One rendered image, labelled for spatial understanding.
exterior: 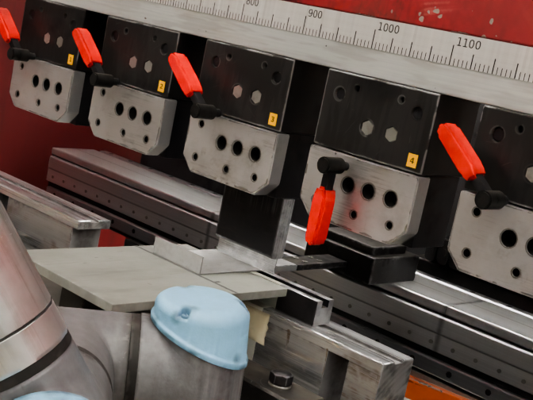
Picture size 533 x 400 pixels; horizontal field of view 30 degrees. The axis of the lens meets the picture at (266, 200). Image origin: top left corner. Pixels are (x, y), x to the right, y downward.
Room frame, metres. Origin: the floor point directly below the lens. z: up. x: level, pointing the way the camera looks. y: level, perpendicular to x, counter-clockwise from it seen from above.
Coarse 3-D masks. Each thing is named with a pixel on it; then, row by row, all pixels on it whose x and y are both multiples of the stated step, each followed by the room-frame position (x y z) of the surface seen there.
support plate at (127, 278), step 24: (48, 264) 1.03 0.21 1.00; (72, 264) 1.05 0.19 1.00; (96, 264) 1.07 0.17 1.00; (120, 264) 1.09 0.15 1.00; (144, 264) 1.11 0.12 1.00; (168, 264) 1.13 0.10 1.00; (72, 288) 0.98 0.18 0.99; (96, 288) 0.98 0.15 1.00; (120, 288) 1.00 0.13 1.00; (144, 288) 1.02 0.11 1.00; (216, 288) 1.07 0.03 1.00; (240, 288) 1.09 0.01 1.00; (264, 288) 1.12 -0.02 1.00
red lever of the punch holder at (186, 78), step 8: (176, 56) 1.22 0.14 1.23; (184, 56) 1.23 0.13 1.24; (176, 64) 1.21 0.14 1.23; (184, 64) 1.22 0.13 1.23; (176, 72) 1.21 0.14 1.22; (184, 72) 1.21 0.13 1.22; (192, 72) 1.22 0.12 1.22; (184, 80) 1.20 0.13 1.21; (192, 80) 1.20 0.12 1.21; (184, 88) 1.20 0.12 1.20; (192, 88) 1.20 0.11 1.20; (200, 88) 1.21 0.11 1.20; (192, 96) 1.20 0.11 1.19; (200, 96) 1.20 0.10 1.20; (200, 104) 1.18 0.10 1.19; (192, 112) 1.18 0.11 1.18; (200, 112) 1.17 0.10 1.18; (208, 112) 1.18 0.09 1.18; (216, 112) 1.19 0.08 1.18
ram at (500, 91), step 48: (48, 0) 1.47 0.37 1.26; (96, 0) 1.40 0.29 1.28; (144, 0) 1.33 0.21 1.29; (288, 0) 1.17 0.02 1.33; (336, 0) 1.12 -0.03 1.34; (384, 0) 1.08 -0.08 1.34; (432, 0) 1.04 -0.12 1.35; (480, 0) 1.00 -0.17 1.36; (528, 0) 0.97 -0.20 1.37; (288, 48) 1.16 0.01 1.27; (336, 48) 1.11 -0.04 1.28; (480, 96) 0.99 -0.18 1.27; (528, 96) 0.95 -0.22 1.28
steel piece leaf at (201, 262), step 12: (156, 240) 1.17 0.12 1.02; (156, 252) 1.16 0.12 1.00; (168, 252) 1.15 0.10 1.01; (180, 252) 1.14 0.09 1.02; (192, 252) 1.13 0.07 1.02; (204, 252) 1.22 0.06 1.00; (216, 252) 1.23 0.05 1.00; (180, 264) 1.14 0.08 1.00; (192, 264) 1.12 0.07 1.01; (204, 264) 1.16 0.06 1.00; (216, 264) 1.17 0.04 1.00; (228, 264) 1.18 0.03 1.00; (240, 264) 1.20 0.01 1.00
